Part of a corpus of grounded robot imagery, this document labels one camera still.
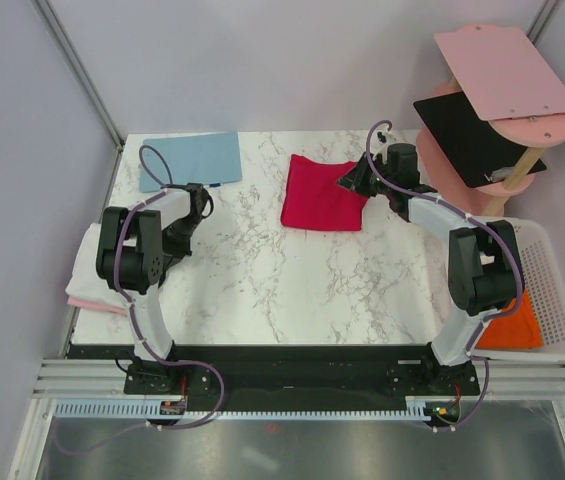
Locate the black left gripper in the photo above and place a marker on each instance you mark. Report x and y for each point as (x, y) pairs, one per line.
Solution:
(173, 254)

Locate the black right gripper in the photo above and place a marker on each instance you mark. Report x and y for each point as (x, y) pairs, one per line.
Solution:
(355, 179)

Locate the magenta t shirt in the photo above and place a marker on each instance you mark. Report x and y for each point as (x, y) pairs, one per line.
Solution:
(314, 200)

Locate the white t shirt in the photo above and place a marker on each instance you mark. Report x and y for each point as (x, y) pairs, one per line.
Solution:
(85, 286)

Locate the pink t shirt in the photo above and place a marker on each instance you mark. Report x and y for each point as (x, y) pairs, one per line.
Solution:
(94, 306)

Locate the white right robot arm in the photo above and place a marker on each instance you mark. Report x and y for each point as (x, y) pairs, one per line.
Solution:
(484, 275)

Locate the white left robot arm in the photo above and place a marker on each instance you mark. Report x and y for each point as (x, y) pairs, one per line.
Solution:
(136, 249)

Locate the light blue mat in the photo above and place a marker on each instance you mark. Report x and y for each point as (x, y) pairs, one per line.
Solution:
(204, 159)

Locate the black board on shelf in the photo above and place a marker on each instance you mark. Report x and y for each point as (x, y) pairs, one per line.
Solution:
(474, 149)

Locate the pink tiered shelf stand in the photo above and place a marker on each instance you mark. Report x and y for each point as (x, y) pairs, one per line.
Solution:
(509, 85)

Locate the orange t shirt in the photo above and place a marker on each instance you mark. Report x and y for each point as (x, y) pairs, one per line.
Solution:
(518, 331)

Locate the white plastic basket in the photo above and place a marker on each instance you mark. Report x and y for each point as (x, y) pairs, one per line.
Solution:
(546, 289)

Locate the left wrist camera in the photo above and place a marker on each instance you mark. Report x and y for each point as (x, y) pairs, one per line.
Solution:
(201, 202)

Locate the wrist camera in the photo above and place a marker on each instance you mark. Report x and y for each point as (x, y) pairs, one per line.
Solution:
(201, 202)
(402, 165)

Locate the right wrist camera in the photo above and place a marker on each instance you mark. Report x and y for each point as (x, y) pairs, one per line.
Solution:
(402, 165)

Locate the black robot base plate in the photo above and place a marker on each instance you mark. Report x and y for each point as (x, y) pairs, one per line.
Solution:
(301, 376)

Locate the white slotted cable duct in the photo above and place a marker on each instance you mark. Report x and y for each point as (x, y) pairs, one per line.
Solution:
(155, 409)

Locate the aluminium frame rails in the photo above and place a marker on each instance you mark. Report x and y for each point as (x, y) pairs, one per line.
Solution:
(66, 378)

